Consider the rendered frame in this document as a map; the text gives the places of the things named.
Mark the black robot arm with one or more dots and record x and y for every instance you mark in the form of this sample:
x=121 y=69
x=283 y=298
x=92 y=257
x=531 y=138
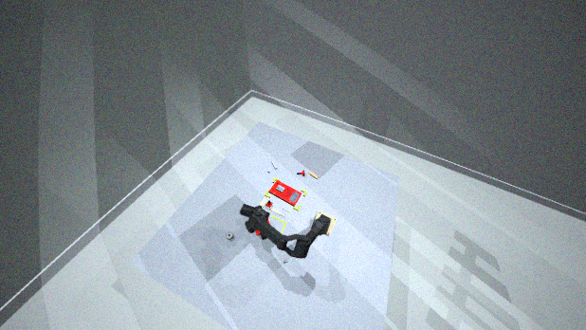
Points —
x=257 y=222

